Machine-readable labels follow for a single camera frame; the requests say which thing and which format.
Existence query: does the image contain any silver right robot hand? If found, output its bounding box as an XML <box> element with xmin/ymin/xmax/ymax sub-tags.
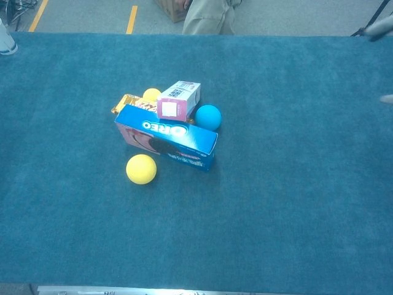
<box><xmin>365</xmin><ymin>15</ymin><xmax>393</xmax><ymax>104</ymax></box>

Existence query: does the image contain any blue foam ball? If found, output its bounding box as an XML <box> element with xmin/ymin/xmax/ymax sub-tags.
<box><xmin>194</xmin><ymin>104</ymin><xmax>222</xmax><ymax>132</ymax></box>

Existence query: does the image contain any white pink toothpaste box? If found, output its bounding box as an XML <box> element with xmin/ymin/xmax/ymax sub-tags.
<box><xmin>156</xmin><ymin>80</ymin><xmax>202</xmax><ymax>123</ymax></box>

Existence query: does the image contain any blue Oreo cookie box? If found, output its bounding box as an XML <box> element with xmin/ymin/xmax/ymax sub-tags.
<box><xmin>114</xmin><ymin>103</ymin><xmax>219</xmax><ymax>173</ymax></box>

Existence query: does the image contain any gold foil biscuit packet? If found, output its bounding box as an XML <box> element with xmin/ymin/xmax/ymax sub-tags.
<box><xmin>111</xmin><ymin>93</ymin><xmax>196</xmax><ymax>124</ymax></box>

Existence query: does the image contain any large yellow foam ball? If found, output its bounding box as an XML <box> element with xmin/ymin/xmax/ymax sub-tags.
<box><xmin>125</xmin><ymin>154</ymin><xmax>158</xmax><ymax>186</ymax></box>

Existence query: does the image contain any person in khaki trousers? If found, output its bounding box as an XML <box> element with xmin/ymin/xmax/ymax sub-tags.
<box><xmin>181</xmin><ymin>0</ymin><xmax>243</xmax><ymax>35</ymax></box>

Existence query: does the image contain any teal carpet table cover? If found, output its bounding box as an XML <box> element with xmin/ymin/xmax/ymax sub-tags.
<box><xmin>0</xmin><ymin>32</ymin><xmax>393</xmax><ymax>285</ymax></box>

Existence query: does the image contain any brown cardboard box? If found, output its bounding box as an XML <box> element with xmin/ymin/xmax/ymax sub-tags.
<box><xmin>154</xmin><ymin>0</ymin><xmax>193</xmax><ymax>24</ymax></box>

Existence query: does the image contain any small yellow foam ball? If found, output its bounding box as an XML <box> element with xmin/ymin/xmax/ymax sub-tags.
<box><xmin>142</xmin><ymin>87</ymin><xmax>163</xmax><ymax>103</ymax></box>

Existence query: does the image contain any yellow floor tape strip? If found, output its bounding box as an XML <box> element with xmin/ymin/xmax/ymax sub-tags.
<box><xmin>126</xmin><ymin>5</ymin><xmax>139</xmax><ymax>35</ymax></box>
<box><xmin>28</xmin><ymin>0</ymin><xmax>49</xmax><ymax>33</ymax></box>

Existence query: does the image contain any silver metal rail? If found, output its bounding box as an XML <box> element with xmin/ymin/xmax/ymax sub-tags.
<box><xmin>36</xmin><ymin>285</ymin><xmax>308</xmax><ymax>295</ymax></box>

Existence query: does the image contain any tangle of dark cables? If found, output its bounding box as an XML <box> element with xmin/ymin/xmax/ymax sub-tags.
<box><xmin>0</xmin><ymin>0</ymin><xmax>39</xmax><ymax>25</ymax></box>

